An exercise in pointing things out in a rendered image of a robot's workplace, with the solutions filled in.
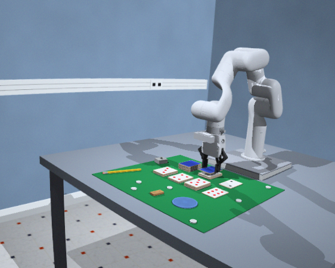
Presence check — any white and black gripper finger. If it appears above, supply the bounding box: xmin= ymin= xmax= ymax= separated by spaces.
xmin=198 ymin=146 xmax=208 ymax=168
xmin=215 ymin=148 xmax=228 ymax=173

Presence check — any blue card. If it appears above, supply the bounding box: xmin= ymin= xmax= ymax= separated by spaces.
xmin=179 ymin=160 xmax=201 ymax=167
xmin=199 ymin=166 xmax=215 ymax=174

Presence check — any small brown rectangular block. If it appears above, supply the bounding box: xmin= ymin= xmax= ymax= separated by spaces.
xmin=150 ymin=190 xmax=164 ymax=196

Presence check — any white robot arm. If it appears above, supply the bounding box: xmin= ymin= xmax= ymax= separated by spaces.
xmin=191 ymin=48 xmax=283 ymax=161

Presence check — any white playing card with red dots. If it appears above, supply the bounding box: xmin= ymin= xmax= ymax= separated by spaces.
xmin=168 ymin=173 xmax=193 ymax=182
xmin=202 ymin=188 xmax=228 ymax=198
xmin=153 ymin=167 xmax=177 ymax=175
xmin=184 ymin=178 xmax=211 ymax=188

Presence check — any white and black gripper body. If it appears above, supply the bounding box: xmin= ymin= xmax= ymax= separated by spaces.
xmin=201 ymin=134 xmax=226 ymax=158

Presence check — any blue flat disc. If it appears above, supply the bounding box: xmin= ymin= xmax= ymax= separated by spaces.
xmin=172 ymin=197 xmax=198 ymax=208

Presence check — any green felt playing mat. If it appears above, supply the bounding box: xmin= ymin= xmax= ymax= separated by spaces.
xmin=92 ymin=155 xmax=284 ymax=233

